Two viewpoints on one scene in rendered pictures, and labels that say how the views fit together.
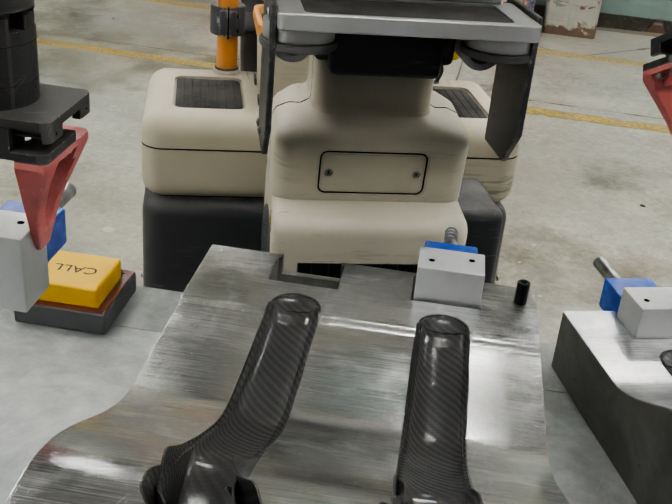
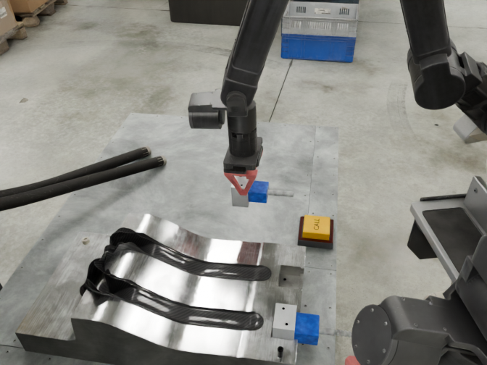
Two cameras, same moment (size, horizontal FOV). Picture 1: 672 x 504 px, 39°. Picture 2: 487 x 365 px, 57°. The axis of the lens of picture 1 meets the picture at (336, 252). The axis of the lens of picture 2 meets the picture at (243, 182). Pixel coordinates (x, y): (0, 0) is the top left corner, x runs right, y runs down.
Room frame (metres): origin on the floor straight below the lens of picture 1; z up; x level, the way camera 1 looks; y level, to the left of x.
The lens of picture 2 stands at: (0.61, -0.55, 1.56)
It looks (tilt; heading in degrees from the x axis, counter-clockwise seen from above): 38 degrees down; 95
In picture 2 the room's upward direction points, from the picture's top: 2 degrees counter-clockwise
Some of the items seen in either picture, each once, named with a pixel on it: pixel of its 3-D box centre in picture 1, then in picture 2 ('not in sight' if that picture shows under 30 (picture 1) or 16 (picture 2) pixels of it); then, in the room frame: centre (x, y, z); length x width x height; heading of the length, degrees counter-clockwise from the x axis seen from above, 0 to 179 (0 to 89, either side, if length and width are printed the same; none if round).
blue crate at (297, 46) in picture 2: not in sight; (319, 39); (0.97, 3.28, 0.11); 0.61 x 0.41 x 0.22; 170
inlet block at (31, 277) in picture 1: (31, 227); (263, 192); (0.59, 0.21, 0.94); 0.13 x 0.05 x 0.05; 173
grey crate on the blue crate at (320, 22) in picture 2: not in sight; (320, 19); (0.97, 3.28, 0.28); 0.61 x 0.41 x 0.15; 170
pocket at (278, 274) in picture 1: (306, 291); (290, 282); (0.64, 0.02, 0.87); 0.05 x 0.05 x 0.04; 84
